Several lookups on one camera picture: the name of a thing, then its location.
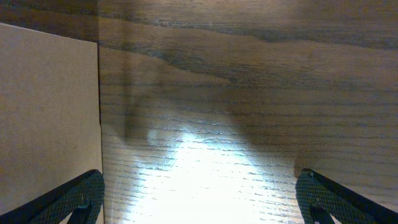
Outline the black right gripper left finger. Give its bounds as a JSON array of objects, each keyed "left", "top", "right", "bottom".
[{"left": 1, "top": 169, "right": 105, "bottom": 224}]

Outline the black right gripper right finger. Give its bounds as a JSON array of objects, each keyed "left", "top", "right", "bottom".
[{"left": 295, "top": 169, "right": 397, "bottom": 224}]

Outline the brown cardboard box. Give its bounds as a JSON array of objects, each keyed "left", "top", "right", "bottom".
[{"left": 1, "top": 24, "right": 102, "bottom": 213}]

